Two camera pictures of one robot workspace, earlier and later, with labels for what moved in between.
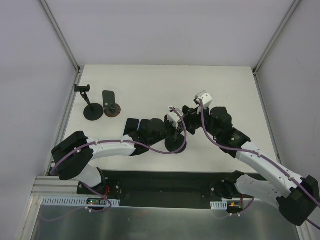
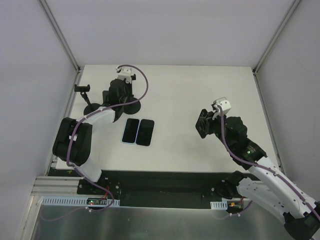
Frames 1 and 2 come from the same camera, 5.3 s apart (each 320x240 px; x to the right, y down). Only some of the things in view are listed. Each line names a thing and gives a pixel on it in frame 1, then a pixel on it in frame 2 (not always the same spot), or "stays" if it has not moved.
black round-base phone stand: (93, 112) stays
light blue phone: (131, 126) stays
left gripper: (169, 129) to (125, 88)
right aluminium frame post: (276, 36) stays
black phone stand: (174, 144) to (135, 107)
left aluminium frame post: (47, 9) stays
